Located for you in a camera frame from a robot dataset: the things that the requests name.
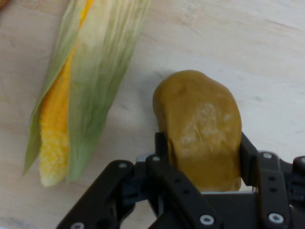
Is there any yellow corn cob with husk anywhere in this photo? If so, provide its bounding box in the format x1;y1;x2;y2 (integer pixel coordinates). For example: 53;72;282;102
22;0;152;188

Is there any brown potato toy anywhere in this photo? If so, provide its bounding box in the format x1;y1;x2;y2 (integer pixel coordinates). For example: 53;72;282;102
152;69;243;193

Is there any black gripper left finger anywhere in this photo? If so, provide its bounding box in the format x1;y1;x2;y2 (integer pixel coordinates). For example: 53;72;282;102
56;132;224;229

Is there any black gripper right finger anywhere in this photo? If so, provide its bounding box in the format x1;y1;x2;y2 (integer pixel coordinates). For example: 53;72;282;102
239;132;305;229

